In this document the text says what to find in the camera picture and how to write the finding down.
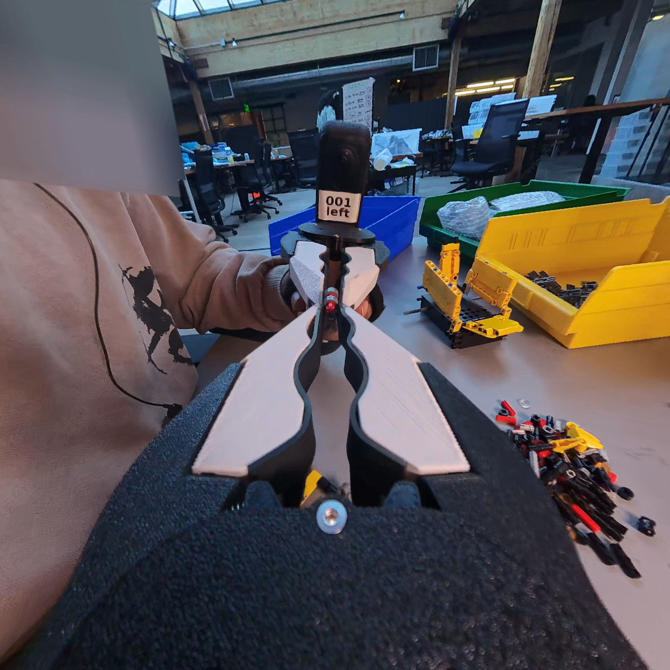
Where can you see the heap of black building pieces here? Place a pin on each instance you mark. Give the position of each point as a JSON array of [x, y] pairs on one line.
[[562, 290]]

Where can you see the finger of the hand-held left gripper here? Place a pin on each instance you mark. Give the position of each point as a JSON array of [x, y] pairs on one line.
[[306, 272], [361, 275]]

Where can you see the person's left forearm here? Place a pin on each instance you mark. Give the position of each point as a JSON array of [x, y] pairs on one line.
[[235, 282]]

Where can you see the crumpled clear plastic bag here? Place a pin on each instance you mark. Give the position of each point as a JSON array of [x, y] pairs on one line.
[[463, 217]]

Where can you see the person's left hand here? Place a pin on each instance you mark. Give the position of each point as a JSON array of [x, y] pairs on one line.
[[299, 303]]

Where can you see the wooden background desk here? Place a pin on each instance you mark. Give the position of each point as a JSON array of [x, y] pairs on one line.
[[602, 110]]

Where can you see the black wrist rest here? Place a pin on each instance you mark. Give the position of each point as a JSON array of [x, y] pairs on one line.
[[235, 334]]

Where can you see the pile of small building pieces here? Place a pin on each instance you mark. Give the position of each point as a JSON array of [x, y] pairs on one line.
[[565, 471]]

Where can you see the black office chair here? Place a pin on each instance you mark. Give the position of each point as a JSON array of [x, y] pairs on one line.
[[303, 157], [209, 193], [256, 178], [492, 141]]

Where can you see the blue storage bin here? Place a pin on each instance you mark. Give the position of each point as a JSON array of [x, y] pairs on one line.
[[387, 220]]

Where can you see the bubble wrap sheet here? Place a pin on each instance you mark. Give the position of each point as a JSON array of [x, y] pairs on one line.
[[526, 201]]

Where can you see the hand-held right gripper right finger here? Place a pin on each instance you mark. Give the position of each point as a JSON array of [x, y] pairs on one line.
[[408, 418]]

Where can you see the green storage bin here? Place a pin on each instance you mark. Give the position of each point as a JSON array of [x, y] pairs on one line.
[[576, 191]]

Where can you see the white sign board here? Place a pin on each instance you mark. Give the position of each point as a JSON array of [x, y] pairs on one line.
[[358, 104]]

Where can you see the yellow storage bin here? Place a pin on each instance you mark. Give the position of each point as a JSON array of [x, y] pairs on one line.
[[576, 251]]

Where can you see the yellow beam assembly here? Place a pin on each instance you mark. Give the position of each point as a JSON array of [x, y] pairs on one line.
[[313, 482]]

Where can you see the yellow and black robot model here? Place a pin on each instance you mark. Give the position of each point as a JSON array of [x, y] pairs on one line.
[[460, 314]]

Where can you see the person's beige sweatshirt torso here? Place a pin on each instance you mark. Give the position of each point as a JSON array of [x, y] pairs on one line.
[[52, 366]]

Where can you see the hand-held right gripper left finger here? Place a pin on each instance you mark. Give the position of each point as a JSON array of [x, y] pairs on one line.
[[256, 418]]

